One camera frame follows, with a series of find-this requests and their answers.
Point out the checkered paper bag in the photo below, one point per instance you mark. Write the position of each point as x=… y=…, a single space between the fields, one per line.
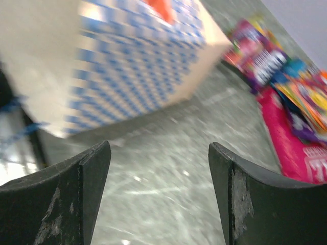
x=81 y=65

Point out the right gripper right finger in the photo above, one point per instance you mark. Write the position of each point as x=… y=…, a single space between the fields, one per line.
x=258 y=206

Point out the green snack packet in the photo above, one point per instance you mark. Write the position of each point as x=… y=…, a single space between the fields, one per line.
x=258 y=22

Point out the purple chocolate pack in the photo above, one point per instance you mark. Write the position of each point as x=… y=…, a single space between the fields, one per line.
x=254 y=56

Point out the blue snack packet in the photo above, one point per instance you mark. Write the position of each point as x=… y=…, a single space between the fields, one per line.
x=293 y=69

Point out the purple snack pack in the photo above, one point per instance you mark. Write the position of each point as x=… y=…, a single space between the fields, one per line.
x=301 y=129

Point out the orange snack packet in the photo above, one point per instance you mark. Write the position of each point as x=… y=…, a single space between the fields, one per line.
x=309 y=96

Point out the pink crisps bag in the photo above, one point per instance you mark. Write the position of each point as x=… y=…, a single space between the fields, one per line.
x=303 y=162

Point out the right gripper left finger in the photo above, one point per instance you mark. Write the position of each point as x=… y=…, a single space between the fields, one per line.
x=56 y=205

